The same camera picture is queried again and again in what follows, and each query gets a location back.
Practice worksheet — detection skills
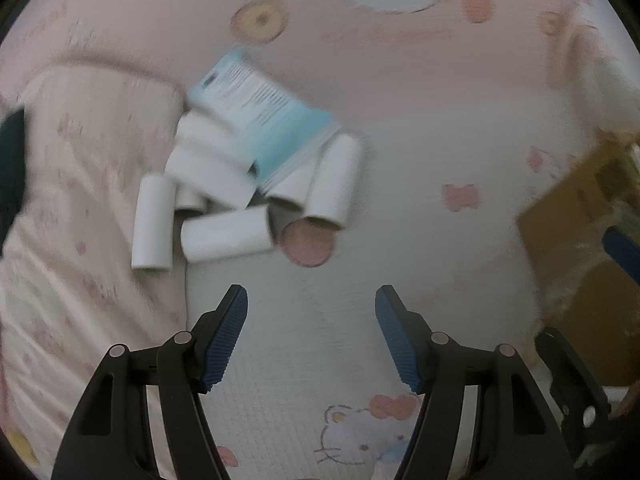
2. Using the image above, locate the pink cartoon printed blanket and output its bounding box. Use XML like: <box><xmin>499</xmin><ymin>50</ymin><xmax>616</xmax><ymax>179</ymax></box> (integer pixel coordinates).
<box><xmin>0</xmin><ymin>0</ymin><xmax>640</xmax><ymax>480</ymax></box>

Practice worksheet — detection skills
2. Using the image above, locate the pile of white rolls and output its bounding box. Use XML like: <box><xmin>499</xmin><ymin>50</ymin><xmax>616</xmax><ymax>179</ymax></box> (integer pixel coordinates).
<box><xmin>131</xmin><ymin>111</ymin><xmax>362</xmax><ymax>272</ymax></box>

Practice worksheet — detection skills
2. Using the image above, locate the dark cloth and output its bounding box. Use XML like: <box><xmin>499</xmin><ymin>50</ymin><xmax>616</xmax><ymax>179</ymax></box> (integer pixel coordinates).
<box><xmin>0</xmin><ymin>107</ymin><xmax>28</xmax><ymax>246</ymax></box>

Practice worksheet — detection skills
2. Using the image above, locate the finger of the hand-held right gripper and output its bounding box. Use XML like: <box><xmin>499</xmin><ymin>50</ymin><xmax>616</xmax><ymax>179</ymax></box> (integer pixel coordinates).
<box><xmin>534</xmin><ymin>327</ymin><xmax>613</xmax><ymax>461</ymax></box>
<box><xmin>602</xmin><ymin>227</ymin><xmax>640</xmax><ymax>286</ymax></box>

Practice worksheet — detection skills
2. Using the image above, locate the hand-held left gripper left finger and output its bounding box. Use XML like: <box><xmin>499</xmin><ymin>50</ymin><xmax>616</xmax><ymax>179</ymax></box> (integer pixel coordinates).
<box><xmin>50</xmin><ymin>284</ymin><xmax>249</xmax><ymax>480</ymax></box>

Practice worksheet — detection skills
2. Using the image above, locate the light blue tissue packet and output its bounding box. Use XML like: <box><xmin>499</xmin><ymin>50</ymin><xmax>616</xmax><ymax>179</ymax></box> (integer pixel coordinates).
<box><xmin>187</xmin><ymin>50</ymin><xmax>346</xmax><ymax>193</ymax></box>

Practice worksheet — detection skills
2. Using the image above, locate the brown cardboard box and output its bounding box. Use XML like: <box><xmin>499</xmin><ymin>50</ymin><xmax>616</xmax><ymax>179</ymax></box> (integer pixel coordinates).
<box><xmin>517</xmin><ymin>130</ymin><xmax>640</xmax><ymax>391</ymax></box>

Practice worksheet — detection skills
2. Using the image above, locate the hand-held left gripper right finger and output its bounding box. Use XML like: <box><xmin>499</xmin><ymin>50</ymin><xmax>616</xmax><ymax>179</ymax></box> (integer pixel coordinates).
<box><xmin>375</xmin><ymin>284</ymin><xmax>573</xmax><ymax>480</ymax></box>

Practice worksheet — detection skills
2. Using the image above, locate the pink floral quilt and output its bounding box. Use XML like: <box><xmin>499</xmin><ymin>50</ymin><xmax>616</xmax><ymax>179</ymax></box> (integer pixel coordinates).
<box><xmin>0</xmin><ymin>57</ymin><xmax>191</xmax><ymax>466</ymax></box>

